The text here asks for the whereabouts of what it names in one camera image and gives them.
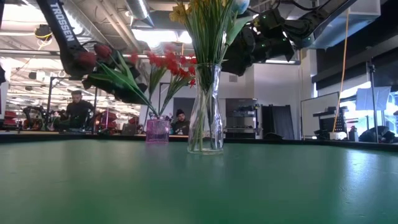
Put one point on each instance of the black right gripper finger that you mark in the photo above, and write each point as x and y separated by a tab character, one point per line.
236	67
245	43

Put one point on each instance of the black table edge frame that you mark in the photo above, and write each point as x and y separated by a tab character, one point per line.
342	145

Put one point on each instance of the red background machine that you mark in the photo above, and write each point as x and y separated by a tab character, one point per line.
107	119

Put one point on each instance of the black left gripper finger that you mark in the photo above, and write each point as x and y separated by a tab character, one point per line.
136	98

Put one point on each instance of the small silver ceiling duct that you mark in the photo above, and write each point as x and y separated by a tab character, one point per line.
138	9

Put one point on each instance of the person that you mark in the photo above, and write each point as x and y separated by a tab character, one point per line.
79	109
180	124

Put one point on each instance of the clear glass vase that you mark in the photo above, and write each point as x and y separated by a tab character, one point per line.
205	124

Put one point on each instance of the large silver ceiling duct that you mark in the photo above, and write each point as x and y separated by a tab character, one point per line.
102	18

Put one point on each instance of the black ceiling dome camera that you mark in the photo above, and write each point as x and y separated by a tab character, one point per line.
43	31

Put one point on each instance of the yellow daffodil bunch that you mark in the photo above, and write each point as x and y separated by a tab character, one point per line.
192	34

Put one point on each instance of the black equipment rack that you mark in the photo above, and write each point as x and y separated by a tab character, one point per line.
326	123

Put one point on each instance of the green flower stems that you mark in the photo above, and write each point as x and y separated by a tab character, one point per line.
239	29

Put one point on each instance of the white diffuser panel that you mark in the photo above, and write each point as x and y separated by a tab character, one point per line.
373	98

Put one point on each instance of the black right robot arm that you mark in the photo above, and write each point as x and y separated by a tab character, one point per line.
314	21

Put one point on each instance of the pink ribbed glass vase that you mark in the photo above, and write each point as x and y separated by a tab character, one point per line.
157	132

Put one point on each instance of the dark bottle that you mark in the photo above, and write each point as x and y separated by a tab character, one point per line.
353	135

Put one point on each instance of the black curtain panel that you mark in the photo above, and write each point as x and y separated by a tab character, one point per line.
280	123

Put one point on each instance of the grey laptop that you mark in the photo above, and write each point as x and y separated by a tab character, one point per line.
129	130

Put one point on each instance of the white board panel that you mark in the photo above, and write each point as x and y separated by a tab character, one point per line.
311	115

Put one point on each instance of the black light stand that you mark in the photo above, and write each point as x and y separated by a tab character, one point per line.
375	124

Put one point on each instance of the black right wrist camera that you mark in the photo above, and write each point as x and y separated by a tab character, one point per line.
269	20

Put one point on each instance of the dark metal cabinet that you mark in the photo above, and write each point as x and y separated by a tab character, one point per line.
241	121

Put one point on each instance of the small white box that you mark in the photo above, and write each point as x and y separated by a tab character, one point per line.
337	136

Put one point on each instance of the black bag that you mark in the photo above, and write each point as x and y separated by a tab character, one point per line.
376	135

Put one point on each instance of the grey wall vent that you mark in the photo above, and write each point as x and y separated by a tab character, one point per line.
233	78

